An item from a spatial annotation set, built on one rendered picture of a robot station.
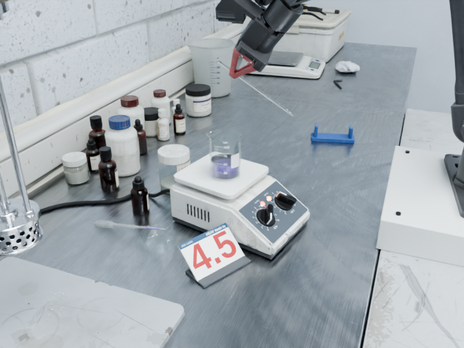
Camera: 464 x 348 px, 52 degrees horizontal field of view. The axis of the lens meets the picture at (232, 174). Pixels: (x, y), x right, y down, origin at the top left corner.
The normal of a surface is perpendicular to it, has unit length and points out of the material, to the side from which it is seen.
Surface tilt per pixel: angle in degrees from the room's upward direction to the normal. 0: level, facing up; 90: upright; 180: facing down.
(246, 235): 90
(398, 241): 90
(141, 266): 0
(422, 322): 0
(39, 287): 0
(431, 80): 90
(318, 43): 93
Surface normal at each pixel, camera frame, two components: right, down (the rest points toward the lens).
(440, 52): -0.36, 0.43
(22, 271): 0.00, -0.89
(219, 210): -0.56, 0.38
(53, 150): 0.93, 0.17
